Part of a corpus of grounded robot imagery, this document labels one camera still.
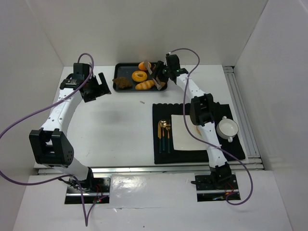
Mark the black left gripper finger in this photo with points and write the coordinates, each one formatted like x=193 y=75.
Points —
x=103 y=87
x=89 y=96

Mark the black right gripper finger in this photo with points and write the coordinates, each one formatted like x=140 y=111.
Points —
x=158 y=68
x=162 y=80

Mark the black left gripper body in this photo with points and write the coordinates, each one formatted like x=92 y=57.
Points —
x=95 y=88

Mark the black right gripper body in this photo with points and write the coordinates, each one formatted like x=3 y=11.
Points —
x=158 y=72

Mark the metal tongs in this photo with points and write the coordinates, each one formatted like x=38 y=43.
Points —
x=150 y=72

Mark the orange bun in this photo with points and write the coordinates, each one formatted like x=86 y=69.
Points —
x=144 y=66

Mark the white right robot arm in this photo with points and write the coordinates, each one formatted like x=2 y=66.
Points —
x=201 y=113

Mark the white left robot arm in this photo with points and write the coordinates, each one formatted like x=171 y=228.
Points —
x=50 y=144

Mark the striped orange bread roll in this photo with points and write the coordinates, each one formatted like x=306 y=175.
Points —
x=146 y=85

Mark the round tan bun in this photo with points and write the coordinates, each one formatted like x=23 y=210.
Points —
x=160 y=84

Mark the brown croissant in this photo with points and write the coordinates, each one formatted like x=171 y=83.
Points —
x=122 y=82

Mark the black baking tray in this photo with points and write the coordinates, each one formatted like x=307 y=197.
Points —
x=126 y=70

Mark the white square plate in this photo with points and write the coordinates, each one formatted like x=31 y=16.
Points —
x=182 y=140

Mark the white cup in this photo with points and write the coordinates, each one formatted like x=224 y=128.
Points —
x=227 y=129

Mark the black placemat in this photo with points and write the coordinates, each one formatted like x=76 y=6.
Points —
x=164 y=111

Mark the gold spoon green handle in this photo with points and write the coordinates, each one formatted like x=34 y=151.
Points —
x=163 y=124

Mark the gold knife green handle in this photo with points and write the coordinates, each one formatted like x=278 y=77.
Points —
x=159 y=137

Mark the gold fork green handle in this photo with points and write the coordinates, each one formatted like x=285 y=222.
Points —
x=168 y=127

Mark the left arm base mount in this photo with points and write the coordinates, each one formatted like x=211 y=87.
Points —
x=97 y=193

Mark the aluminium rail front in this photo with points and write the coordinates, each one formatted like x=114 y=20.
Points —
x=144 y=169

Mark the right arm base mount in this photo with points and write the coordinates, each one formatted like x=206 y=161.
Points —
x=208 y=191

